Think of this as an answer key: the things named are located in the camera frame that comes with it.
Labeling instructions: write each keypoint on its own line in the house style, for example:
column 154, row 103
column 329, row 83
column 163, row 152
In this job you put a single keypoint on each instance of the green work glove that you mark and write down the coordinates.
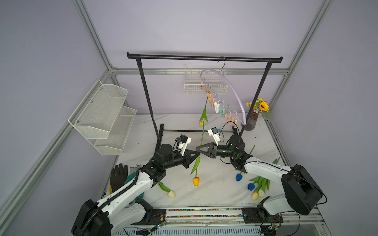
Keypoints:
column 131, row 178

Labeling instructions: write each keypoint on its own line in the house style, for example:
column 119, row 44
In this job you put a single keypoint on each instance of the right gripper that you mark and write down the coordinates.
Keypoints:
column 213, row 149

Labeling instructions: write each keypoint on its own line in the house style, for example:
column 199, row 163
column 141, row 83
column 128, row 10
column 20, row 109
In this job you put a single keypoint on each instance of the blue tulip upper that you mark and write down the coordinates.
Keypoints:
column 239, row 177

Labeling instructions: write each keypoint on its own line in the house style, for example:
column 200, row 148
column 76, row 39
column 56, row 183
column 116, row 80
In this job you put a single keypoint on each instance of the black clothes rack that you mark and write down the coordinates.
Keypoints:
column 139, row 57

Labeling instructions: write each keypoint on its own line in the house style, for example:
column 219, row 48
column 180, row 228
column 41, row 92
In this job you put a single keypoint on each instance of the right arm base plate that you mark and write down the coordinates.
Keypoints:
column 259, row 214

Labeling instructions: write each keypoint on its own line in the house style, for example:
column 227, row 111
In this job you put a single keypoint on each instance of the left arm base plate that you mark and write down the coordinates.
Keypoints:
column 147, row 216

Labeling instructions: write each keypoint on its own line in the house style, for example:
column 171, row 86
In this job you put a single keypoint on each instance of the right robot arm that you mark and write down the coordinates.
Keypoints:
column 300, row 192

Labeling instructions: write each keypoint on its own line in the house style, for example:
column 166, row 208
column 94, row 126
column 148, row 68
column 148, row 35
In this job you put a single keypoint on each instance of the white wire wall basket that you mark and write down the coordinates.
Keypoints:
column 195, row 84

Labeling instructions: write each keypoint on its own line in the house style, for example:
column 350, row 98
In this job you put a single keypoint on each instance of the white mesh tiered shelf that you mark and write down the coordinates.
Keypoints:
column 103, row 118

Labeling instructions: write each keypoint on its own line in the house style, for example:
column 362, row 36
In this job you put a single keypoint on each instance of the blue tulip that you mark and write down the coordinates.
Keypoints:
column 260, row 183
column 239, row 177

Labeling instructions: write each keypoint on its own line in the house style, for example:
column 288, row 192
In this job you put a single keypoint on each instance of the black yellow work glove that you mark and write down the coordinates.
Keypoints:
column 118, row 177

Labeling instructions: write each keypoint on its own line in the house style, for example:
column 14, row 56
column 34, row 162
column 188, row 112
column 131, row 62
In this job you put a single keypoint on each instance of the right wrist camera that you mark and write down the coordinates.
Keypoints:
column 215, row 133

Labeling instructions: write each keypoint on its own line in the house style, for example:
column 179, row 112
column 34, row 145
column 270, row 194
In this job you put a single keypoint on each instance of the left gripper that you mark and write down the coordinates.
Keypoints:
column 187, row 159

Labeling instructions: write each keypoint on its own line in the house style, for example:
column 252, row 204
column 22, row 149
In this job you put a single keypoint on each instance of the cream tulip right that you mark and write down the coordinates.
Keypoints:
column 256, row 195

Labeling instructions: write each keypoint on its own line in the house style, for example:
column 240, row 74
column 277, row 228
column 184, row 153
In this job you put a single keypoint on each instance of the purple clip hanger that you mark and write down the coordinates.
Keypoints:
column 219, row 105

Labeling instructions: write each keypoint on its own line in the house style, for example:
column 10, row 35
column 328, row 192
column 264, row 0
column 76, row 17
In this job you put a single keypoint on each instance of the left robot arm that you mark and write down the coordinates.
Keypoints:
column 118, row 210

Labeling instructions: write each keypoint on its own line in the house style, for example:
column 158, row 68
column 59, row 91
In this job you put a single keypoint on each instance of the blue tulip lower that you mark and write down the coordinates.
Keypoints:
column 260, row 183

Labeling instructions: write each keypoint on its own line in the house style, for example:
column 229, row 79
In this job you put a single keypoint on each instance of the cream white tulip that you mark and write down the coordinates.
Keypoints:
column 171, row 194

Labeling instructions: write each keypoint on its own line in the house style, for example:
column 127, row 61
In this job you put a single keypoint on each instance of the sunflower bouquet in vase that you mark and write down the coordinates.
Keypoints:
column 260, row 107

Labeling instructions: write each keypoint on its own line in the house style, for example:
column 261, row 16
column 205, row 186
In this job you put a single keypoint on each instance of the orange tulip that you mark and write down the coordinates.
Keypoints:
column 196, row 179

